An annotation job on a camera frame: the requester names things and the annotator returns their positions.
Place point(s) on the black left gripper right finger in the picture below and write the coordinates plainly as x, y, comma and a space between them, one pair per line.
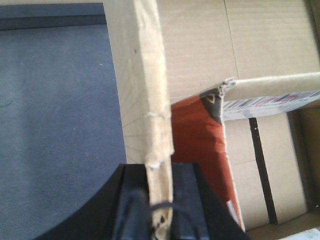
192, 192

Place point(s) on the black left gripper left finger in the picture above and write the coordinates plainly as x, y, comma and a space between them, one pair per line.
96, 220

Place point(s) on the plain brown cardboard box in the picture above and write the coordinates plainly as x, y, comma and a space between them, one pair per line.
264, 58

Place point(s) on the orange printed inner box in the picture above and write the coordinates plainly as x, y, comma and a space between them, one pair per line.
199, 137

